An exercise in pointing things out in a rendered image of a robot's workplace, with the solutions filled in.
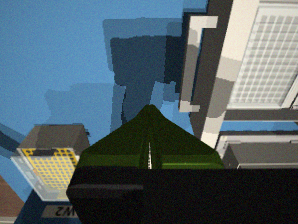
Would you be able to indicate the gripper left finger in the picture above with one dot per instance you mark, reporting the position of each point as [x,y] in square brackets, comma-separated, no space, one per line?
[126,146]

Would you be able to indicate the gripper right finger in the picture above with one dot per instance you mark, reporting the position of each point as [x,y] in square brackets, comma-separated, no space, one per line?
[172,147]

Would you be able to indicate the blue bench mat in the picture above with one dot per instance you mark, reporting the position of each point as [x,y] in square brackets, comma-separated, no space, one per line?
[95,63]

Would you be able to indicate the dark blue box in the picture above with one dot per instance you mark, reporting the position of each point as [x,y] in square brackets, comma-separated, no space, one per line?
[36,211]

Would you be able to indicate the clear multiwell plate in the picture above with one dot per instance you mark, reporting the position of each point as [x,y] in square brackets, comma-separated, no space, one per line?
[273,38]

